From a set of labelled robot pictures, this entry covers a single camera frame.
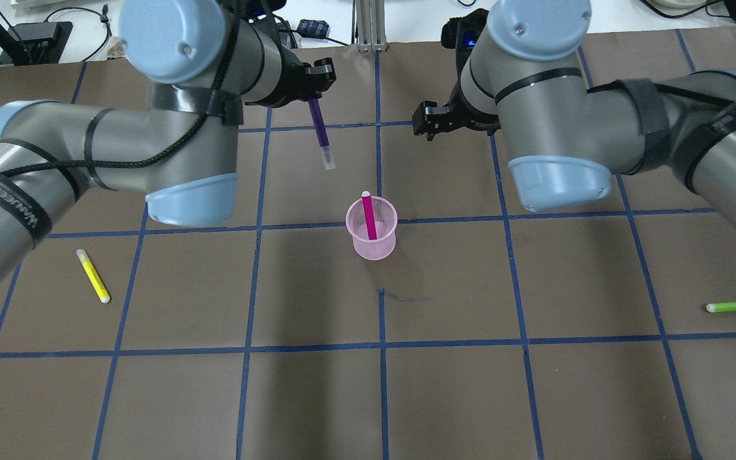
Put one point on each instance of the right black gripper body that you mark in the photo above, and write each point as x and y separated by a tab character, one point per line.
465	112

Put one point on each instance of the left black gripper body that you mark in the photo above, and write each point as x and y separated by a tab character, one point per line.
287	80

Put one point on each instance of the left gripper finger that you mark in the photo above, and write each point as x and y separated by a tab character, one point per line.
314	88
321	70

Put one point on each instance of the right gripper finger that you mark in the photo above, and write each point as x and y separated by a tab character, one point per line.
431	112
430	128

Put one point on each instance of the purple marker pen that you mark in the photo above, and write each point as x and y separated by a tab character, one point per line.
321	134

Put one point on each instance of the pink marker pen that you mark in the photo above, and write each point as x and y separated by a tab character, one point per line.
370	219

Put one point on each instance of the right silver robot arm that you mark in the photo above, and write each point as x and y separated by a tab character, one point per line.
518	72

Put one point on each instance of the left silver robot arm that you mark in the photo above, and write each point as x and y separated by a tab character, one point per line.
205	61

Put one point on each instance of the pink mesh cup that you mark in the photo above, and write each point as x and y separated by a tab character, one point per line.
386	224

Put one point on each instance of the blue checked pouch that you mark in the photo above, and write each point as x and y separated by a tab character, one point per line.
313	29

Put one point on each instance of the yellow highlighter pen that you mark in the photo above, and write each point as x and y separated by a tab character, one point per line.
93	276

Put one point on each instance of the aluminium frame post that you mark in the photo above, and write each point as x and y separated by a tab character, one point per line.
368	27

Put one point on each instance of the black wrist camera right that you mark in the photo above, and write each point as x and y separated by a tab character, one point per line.
463	32

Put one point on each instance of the black camera stand base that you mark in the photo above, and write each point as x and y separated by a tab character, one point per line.
33	43

